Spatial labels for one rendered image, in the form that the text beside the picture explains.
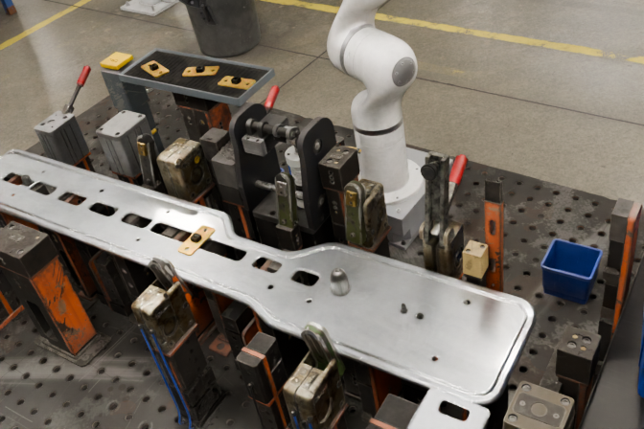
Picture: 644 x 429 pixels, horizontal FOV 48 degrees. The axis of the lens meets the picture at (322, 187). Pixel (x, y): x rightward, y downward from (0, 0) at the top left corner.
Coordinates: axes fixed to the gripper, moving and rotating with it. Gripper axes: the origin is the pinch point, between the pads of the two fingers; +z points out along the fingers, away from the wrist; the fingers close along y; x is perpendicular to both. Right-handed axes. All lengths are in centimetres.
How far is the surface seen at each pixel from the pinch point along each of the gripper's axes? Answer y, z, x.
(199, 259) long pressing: 32.6, 36.4, 2.8
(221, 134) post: 7.5, 29.4, -13.3
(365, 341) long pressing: 30, 41, 42
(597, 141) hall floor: -150, 169, -18
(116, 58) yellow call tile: 3, 20, -55
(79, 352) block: 58, 58, -30
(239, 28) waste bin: -137, 130, -226
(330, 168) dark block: 5.6, 30.8, 17.5
